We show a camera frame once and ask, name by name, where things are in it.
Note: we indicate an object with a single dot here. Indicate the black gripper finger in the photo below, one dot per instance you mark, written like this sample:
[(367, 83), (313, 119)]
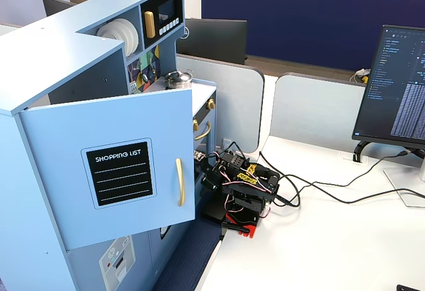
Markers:
[(214, 212)]

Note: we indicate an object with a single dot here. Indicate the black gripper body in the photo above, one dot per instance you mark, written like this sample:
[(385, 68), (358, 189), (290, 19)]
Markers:
[(206, 175)]

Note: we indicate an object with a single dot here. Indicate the fridge door with shopping list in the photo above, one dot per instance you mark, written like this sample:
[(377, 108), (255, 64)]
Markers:
[(66, 131)]

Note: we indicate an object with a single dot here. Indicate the red robot base clamp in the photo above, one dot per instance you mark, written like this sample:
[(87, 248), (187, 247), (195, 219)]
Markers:
[(247, 230)]

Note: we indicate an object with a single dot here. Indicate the oven door with window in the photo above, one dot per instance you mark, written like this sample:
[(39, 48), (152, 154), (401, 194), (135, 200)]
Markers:
[(209, 146)]

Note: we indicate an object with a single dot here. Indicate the blue dishwasher door black print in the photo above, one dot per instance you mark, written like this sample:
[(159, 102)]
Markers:
[(179, 254)]

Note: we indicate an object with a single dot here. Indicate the fridge door with water dispenser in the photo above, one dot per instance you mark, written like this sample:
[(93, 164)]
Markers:
[(86, 271)]

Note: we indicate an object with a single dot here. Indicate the gold oven knob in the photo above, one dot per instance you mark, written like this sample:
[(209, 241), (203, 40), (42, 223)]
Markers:
[(196, 125), (211, 104)]

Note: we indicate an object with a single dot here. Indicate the grey desk divider panel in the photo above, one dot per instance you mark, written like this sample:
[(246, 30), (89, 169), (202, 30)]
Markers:
[(232, 105), (315, 111)]

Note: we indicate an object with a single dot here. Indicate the steel pot with lid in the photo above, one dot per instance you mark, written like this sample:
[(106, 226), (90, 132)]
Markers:
[(177, 80)]

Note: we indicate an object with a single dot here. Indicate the steel toy spatula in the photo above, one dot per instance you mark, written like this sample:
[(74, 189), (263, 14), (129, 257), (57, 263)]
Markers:
[(133, 88)]

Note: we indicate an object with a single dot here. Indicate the steel toy ladle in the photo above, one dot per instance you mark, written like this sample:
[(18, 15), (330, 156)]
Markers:
[(145, 77)]

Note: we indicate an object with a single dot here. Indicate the white desk socket plate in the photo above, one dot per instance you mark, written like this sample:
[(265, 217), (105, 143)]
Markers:
[(348, 156)]

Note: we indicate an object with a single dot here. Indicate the black monitor back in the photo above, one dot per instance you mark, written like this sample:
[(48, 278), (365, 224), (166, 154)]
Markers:
[(216, 38), (54, 5)]

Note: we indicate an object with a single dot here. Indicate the white toy plate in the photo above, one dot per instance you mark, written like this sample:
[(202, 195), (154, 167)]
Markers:
[(111, 32), (130, 35), (135, 37)]

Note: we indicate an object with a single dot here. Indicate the silver monitor stand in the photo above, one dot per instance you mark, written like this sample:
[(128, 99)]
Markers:
[(398, 179)]

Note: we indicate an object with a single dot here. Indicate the computer monitor showing code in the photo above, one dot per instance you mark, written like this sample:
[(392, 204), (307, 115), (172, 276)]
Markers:
[(391, 88)]

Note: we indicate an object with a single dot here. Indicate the blue wooden play kitchen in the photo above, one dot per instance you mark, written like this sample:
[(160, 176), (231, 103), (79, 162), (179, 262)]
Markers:
[(50, 55)]

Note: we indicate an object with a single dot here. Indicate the flat black object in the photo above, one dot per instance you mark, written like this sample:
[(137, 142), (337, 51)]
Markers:
[(411, 288)]

